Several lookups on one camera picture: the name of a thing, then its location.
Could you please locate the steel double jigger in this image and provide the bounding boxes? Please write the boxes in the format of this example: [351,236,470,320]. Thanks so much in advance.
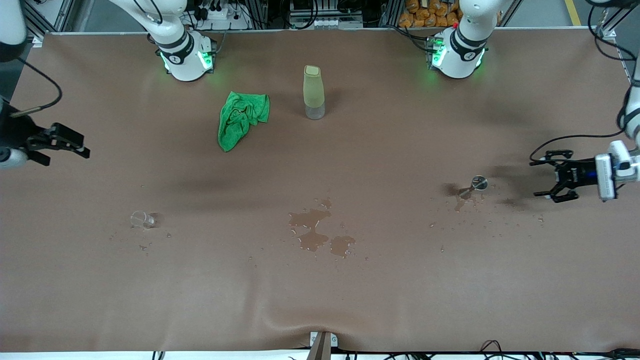
[459,175,489,200]

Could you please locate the small clear glass beaker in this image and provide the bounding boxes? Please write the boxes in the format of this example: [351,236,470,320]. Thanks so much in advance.
[130,210,157,230]

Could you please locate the small spilled liquid puddle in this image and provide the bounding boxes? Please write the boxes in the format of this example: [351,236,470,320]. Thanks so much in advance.
[454,194,483,213]

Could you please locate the green microfibre cloth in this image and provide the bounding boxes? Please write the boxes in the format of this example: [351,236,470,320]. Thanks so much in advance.
[217,91,271,153]

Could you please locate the bag of orange snacks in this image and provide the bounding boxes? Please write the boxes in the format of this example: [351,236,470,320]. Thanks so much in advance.
[398,0,463,29]

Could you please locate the white power strip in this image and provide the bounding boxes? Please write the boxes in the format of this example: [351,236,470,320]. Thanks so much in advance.
[197,5,251,31]

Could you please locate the brown table mat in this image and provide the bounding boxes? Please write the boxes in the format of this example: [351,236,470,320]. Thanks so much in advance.
[0,27,640,353]

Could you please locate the green bottle with clear base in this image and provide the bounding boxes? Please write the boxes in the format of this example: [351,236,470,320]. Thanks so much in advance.
[303,65,326,121]

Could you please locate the large spilled liquid puddle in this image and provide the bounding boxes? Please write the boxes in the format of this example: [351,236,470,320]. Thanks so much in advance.
[288,199,357,259]

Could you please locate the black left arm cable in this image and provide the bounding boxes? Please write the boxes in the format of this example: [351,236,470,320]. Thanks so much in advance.
[529,0,640,163]

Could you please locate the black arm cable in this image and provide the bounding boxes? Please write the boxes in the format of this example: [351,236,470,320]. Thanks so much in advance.
[0,55,63,118]
[529,0,640,163]

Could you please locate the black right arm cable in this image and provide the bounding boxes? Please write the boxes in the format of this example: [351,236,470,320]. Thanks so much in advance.
[0,55,63,118]

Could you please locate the aluminium frame profile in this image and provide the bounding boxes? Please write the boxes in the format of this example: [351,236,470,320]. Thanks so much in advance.
[22,0,76,46]
[598,0,640,40]

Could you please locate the black cable loop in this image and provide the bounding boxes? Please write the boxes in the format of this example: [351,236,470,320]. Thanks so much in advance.
[479,340,508,358]

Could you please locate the aluminium frame post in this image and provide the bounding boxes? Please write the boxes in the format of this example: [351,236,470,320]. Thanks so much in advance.
[307,331,339,360]

